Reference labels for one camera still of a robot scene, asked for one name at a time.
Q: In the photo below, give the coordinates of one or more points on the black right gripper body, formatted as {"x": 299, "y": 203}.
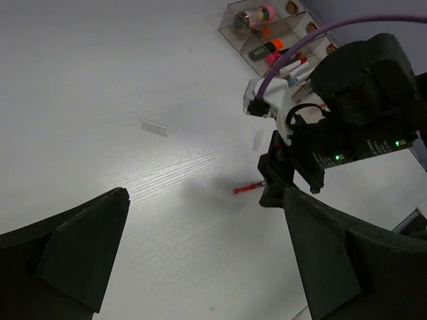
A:
{"x": 316, "y": 147}

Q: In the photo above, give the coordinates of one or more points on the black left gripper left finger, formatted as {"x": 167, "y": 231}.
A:
{"x": 59, "y": 267}

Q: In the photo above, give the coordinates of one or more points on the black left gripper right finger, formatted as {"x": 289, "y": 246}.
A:
{"x": 352, "y": 269}

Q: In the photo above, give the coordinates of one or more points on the white pen blue cap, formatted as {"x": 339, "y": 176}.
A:
{"x": 299, "y": 78}

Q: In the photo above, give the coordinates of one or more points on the red gel pen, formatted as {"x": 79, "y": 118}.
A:
{"x": 249, "y": 187}

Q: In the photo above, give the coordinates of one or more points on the white pen red cap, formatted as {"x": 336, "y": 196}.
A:
{"x": 294, "y": 67}

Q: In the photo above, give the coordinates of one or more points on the pink black highlighter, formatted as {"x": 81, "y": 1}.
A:
{"x": 272, "y": 58}

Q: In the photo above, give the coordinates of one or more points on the orange black highlighter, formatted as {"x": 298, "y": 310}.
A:
{"x": 266, "y": 49}

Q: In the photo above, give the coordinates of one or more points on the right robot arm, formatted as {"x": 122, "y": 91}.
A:
{"x": 372, "y": 104}

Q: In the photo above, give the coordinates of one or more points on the clear pen cap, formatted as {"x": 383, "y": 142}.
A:
{"x": 154, "y": 128}
{"x": 257, "y": 141}

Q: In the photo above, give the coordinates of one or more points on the clear plastic organizer tray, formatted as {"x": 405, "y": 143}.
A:
{"x": 293, "y": 22}

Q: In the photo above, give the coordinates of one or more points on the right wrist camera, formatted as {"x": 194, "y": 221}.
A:
{"x": 276, "y": 103}

